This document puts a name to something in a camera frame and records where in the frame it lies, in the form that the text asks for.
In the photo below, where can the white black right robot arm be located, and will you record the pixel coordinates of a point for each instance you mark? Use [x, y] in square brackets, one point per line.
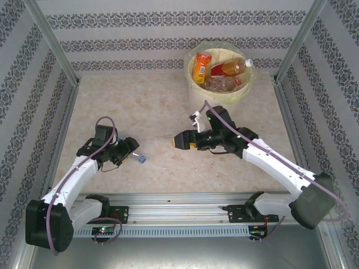
[280, 165]

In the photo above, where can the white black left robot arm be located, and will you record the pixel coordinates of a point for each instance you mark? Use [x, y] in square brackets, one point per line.
[70, 179]

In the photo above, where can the small green circuit board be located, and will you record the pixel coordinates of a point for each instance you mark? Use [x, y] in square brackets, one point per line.
[256, 231]
[103, 230]

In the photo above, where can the red label cola bottle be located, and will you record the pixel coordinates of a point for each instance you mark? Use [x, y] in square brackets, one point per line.
[221, 84]

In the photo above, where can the blue label blue cap bottle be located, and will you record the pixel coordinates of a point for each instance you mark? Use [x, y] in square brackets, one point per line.
[142, 159]

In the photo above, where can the aluminium frame post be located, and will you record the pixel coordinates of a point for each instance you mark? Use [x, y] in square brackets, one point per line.
[300, 42]
[52, 42]

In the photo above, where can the orange juice bottle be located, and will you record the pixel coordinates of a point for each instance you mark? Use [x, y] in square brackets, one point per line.
[202, 68]

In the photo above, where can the aluminium table edge rail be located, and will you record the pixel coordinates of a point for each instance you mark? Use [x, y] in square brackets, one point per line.
[67, 117]
[289, 134]

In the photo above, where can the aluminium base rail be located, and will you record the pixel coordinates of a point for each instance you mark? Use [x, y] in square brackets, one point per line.
[174, 210]

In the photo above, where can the cream round bin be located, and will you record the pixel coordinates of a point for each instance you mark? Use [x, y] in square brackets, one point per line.
[244, 92]

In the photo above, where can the red yellow tea bottle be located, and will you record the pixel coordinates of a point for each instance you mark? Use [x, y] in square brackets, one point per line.
[230, 68]

